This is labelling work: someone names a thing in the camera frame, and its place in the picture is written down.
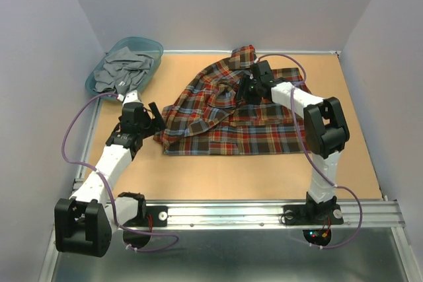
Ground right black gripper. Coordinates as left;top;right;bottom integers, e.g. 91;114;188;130
233;73;261;105

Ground plaid long sleeve shirt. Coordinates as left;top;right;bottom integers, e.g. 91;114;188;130
153;45;303;156

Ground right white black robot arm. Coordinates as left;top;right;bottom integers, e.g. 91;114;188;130
236;60;350;226

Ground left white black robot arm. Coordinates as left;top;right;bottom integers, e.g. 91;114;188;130
54;102;165;258

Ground grey long sleeve shirt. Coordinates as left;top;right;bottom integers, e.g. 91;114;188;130
93;47;155;95

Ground teal plastic basket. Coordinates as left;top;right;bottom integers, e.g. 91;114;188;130
85;37;163;96

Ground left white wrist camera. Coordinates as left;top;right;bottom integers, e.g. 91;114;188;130
117;90;141;104

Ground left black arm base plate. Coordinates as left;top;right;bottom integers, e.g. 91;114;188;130
118;205;168;229

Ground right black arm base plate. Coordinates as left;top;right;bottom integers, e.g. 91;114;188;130
282;204;344;226

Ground aluminium front rail frame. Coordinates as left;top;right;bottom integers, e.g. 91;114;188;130
38;96;414;282

